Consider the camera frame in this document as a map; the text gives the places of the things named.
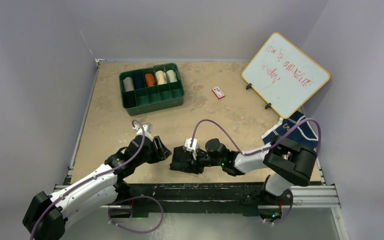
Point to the navy rolled underwear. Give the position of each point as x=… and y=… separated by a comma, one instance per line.
x=138, y=81

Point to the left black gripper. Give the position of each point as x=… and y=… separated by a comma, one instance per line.
x=163, y=152

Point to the grey rolled underwear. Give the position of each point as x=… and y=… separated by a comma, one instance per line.
x=128, y=84

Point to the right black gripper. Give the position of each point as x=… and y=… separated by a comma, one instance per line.
x=196, y=161

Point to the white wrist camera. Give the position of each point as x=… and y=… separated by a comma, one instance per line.
x=191, y=145
x=146, y=131

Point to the aluminium frame rail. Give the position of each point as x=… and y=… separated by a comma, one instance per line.
x=320, y=197

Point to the whiteboard with red writing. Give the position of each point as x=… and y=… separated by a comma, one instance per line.
x=284, y=76

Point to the black striped underwear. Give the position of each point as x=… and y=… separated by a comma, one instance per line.
x=179, y=154

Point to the green divided storage tray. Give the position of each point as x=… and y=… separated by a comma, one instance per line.
x=155, y=98

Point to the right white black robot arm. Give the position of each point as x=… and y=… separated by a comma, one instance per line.
x=291, y=162

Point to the beige rolled underwear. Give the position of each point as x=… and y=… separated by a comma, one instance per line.
x=161, y=77

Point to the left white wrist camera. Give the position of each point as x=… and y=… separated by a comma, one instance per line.
x=146, y=131

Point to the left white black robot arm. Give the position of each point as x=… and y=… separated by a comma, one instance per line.
x=49, y=215

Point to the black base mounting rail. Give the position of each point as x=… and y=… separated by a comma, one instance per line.
x=248, y=199

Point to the navy white underwear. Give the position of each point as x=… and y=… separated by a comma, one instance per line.
x=304, y=134

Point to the small red white box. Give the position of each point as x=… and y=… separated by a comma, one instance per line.
x=218, y=92

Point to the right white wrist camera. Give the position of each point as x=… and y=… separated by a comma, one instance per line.
x=191, y=145

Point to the orange rolled underwear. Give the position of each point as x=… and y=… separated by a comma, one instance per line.
x=150, y=80

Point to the pale green rolled underwear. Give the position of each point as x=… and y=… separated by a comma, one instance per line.
x=171, y=76

